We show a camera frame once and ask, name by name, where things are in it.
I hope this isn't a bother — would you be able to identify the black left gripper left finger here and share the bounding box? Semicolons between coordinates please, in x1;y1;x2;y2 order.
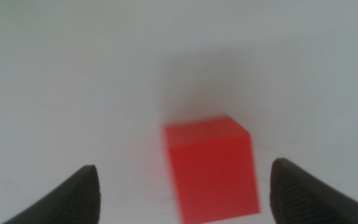
1;164;101;224

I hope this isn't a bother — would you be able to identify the red cube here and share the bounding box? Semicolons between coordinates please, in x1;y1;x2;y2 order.
162;114;262;224

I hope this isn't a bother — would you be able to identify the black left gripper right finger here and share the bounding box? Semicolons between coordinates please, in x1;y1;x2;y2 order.
269;157;358;224

